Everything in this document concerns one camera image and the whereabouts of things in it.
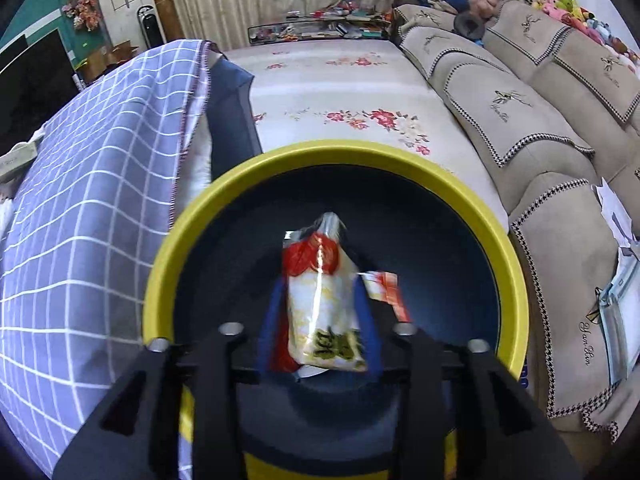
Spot grey round cushion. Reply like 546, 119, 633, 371
454, 11, 485, 41

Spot row of plush toys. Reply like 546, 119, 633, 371
470, 0, 640, 61

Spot cardboard box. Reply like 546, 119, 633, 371
82, 44, 141, 83

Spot floral bed sheet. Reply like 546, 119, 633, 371
222, 40, 511, 241

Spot beige sofa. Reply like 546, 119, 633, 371
392, 0, 640, 443

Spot red white wrapper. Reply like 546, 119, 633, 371
362, 270, 412, 323

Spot purple checked blanket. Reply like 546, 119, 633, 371
0, 39, 213, 480

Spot white papers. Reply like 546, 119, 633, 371
592, 177, 640, 261

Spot black television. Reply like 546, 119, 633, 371
0, 27, 81, 156

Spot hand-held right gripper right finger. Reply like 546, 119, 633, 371
351, 272, 583, 480

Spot flower wall decoration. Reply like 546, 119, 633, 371
62, 0, 98, 31

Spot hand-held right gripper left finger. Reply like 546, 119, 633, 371
52, 279, 293, 480

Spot white red snack packet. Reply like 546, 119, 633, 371
281, 212, 368, 373

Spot yellow round bin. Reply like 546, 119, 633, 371
142, 139, 530, 480

